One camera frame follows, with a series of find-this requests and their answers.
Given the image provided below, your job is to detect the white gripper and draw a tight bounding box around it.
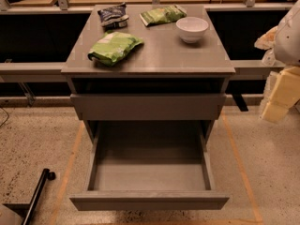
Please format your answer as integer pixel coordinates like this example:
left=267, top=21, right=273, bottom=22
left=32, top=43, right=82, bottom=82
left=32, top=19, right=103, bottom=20
left=254, top=26, right=300, bottom=123

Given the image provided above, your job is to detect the green rice chip bag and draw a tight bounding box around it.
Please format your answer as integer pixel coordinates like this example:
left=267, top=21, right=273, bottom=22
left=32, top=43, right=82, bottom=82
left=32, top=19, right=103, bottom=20
left=87, top=32, right=143, bottom=67

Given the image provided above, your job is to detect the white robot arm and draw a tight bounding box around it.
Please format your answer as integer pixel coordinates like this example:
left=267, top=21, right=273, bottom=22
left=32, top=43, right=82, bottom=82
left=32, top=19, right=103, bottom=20
left=254, top=1, right=300, bottom=123

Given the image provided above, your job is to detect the grey drawer cabinet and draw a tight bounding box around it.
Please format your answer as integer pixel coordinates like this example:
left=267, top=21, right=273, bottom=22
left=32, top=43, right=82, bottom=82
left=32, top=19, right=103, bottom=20
left=62, top=5, right=235, bottom=139

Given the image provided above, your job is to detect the open grey bottom drawer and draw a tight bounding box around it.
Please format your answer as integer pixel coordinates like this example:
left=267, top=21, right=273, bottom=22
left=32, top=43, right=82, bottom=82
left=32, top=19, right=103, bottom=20
left=70, top=121, right=229, bottom=211

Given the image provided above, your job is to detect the dark blue snack bag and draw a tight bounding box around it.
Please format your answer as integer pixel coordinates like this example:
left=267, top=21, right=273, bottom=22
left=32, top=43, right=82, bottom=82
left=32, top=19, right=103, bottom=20
left=97, top=3, right=129, bottom=29

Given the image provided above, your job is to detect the grey middle drawer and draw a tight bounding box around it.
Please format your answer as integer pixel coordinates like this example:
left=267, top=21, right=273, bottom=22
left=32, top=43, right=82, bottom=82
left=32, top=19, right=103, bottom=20
left=70, top=94, right=226, bottom=121

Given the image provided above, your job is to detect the white bowl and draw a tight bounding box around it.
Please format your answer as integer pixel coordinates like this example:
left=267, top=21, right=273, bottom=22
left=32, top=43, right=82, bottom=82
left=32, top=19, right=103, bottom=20
left=176, top=17, right=209, bottom=43

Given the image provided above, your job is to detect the black metal stand leg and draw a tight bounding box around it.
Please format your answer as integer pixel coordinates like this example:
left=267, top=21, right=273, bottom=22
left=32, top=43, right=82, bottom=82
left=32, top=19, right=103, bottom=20
left=21, top=168, right=56, bottom=225

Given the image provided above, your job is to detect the grey metal rail frame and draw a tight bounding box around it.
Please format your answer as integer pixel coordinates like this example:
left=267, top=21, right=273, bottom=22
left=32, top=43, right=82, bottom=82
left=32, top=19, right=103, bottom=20
left=0, top=3, right=293, bottom=111

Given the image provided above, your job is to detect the black cable on floor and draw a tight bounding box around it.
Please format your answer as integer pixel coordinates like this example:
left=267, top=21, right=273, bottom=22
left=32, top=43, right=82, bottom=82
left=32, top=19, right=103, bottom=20
left=0, top=106, right=10, bottom=128

